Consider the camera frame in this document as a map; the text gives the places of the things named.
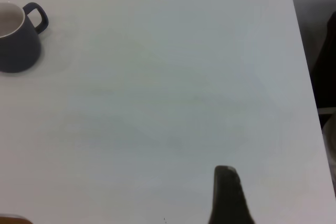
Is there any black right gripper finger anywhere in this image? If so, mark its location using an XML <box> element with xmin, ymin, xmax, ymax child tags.
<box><xmin>208</xmin><ymin>165</ymin><xmax>257</xmax><ymax>224</ymax></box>

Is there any dark grey mug white inside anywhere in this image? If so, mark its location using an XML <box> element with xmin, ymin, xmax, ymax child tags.
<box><xmin>0</xmin><ymin>2</ymin><xmax>49</xmax><ymax>73</ymax></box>

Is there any dark brown furniture piece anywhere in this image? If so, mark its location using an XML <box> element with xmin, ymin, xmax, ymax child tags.
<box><xmin>310</xmin><ymin>11</ymin><xmax>336</xmax><ymax>109</ymax></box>

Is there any brown wooden object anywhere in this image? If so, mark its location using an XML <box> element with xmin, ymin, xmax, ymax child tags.
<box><xmin>0</xmin><ymin>215</ymin><xmax>34</xmax><ymax>224</ymax></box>

